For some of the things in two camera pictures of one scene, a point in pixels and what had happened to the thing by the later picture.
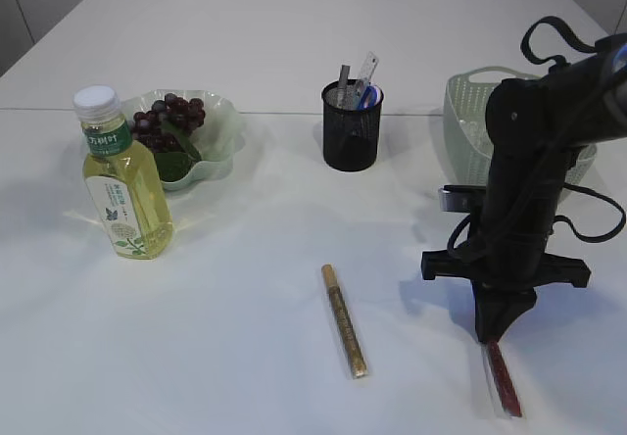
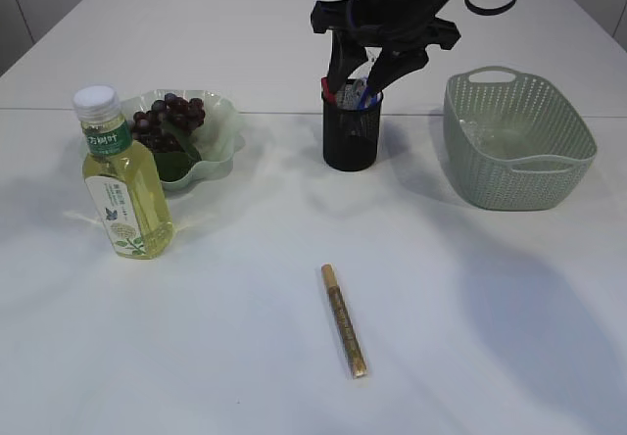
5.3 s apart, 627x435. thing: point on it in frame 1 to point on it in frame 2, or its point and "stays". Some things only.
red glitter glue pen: x=507 y=391 to x=329 y=96
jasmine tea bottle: x=121 y=180 stays
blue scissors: x=371 y=96 stays
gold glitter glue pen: x=353 y=347 stays
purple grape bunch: x=165 y=129 stays
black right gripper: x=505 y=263 to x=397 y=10
